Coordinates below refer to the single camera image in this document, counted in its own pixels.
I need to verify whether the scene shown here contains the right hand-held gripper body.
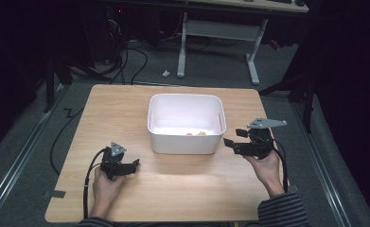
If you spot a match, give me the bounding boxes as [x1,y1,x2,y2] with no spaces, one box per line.
[246,117,289,161]

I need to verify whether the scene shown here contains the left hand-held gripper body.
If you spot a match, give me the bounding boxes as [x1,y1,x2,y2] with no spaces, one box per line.
[99,141,128,182]

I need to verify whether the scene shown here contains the white plastic storage bin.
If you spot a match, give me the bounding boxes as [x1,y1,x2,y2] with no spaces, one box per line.
[147,93,227,155]

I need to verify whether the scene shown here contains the person's left hand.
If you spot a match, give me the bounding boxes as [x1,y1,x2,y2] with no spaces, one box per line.
[92,173,128,219]

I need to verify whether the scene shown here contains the person's right hand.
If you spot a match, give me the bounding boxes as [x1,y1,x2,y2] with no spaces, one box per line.
[243,149,287,199]

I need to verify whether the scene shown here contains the black metal stand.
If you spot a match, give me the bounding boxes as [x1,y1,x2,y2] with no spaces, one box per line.
[43,53,75,114]
[258,72,316,134]

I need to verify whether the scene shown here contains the grey tape piece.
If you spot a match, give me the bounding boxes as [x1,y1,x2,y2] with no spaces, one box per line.
[42,189,67,200]

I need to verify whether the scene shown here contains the grey-legged wooden desk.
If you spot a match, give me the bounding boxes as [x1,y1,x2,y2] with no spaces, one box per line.
[175,0,310,87]

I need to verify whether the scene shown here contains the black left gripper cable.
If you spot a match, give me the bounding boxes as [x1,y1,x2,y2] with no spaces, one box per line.
[82,147,109,220]

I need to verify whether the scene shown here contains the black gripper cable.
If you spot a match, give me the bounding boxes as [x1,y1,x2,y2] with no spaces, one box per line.
[271,137,290,194]
[82,147,109,220]

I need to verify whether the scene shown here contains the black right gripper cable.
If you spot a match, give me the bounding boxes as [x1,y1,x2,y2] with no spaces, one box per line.
[271,137,290,194]

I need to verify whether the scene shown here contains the black floor cable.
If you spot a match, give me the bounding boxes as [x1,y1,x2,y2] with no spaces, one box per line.
[49,107,85,177]

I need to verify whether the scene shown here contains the metal floor rail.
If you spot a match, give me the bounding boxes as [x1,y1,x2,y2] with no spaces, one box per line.
[0,83,67,221]
[291,100,354,227]

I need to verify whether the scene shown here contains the bundle of black cables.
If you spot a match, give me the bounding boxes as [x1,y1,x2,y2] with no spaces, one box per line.
[94,18,150,86]

